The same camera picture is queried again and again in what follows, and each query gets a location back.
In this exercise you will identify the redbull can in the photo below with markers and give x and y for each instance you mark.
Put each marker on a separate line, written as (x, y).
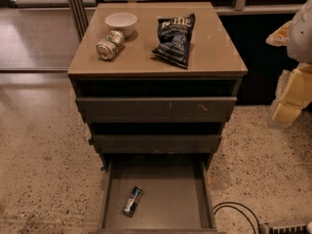
(132, 202)

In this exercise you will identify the middle drawer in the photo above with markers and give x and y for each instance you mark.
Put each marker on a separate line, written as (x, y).
(156, 144)

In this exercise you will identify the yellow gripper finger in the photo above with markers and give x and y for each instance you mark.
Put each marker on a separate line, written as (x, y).
(285, 114)
(280, 36)

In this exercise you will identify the blue kettle chips bag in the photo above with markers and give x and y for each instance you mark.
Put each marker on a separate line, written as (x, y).
(174, 36)

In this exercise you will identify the open bottom drawer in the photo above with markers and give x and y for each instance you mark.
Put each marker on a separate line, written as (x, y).
(175, 200)

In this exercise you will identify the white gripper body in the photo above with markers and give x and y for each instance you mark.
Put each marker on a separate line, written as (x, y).
(301, 38)

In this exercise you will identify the white bowl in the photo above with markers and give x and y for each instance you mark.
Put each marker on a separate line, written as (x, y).
(124, 22)

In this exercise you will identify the green white soda can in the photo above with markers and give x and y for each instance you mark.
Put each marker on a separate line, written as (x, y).
(108, 47)

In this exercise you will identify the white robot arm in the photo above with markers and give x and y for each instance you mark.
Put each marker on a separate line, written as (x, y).
(299, 48)

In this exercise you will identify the brown drawer cabinet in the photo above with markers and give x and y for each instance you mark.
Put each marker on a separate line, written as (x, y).
(215, 69)

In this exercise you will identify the top drawer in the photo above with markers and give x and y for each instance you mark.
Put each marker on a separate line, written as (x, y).
(155, 109)

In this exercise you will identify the power strip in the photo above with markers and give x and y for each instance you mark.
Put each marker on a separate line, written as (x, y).
(288, 229)

